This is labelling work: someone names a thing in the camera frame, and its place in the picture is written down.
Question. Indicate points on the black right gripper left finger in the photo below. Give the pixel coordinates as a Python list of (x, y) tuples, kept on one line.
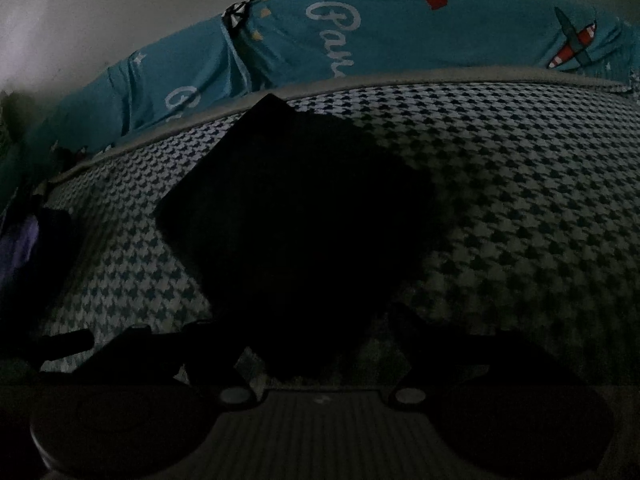
[(141, 404)]

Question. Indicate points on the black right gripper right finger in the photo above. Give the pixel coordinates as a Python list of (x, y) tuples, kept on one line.
[(515, 406)]

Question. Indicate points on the black garment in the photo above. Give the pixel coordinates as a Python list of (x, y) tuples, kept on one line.
[(304, 232)]

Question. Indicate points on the houndstooth bed sheet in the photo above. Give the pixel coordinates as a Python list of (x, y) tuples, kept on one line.
[(541, 181)]

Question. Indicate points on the purple floral cloth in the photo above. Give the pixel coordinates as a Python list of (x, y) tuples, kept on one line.
[(18, 238)]

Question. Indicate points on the blue printed pillow left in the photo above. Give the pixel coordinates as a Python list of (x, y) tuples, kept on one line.
[(166, 80)]

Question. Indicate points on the blue printed pillow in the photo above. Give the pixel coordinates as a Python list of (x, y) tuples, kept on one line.
[(278, 42), (166, 80)]

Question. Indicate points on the blue printed pillow right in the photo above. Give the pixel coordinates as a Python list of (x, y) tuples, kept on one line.
[(278, 42)]

